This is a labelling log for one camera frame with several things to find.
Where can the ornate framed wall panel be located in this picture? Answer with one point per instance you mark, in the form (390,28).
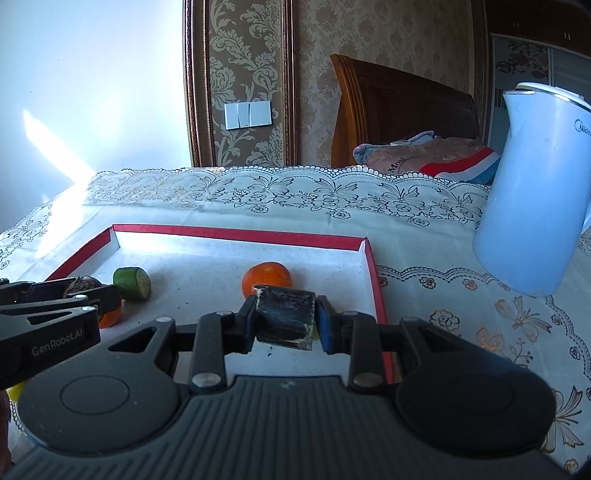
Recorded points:
(240,60)

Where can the sliding door wardrobe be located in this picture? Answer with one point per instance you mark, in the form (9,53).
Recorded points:
(521,60)

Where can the red cardboard box tray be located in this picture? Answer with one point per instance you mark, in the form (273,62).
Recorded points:
(194,272)

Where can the red white blue striped cloth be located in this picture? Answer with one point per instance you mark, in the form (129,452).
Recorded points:
(466,167)

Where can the green cucumber piece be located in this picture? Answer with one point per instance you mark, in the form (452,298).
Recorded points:
(131,282)

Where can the white electric kettle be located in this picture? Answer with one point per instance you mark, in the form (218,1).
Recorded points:
(531,198)

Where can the dark eggplant piece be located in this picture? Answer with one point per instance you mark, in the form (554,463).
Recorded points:
(83,282)

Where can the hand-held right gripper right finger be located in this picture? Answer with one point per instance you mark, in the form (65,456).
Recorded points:
(328,325)

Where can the brown wooden headboard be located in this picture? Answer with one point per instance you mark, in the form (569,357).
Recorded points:
(392,101)

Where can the orange tangerine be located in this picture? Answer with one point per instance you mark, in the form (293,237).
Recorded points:
(267,277)
(111,318)

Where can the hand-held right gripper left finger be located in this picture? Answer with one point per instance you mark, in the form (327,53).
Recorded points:
(251,323)

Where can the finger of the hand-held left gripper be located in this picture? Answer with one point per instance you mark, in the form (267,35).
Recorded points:
(69,293)

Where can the dark eggplant chunk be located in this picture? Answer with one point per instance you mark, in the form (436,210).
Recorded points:
(284,318)

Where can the white wall switch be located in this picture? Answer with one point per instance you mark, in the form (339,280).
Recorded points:
(248,114)

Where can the pink printed quilt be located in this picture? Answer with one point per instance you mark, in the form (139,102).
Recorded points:
(401,157)

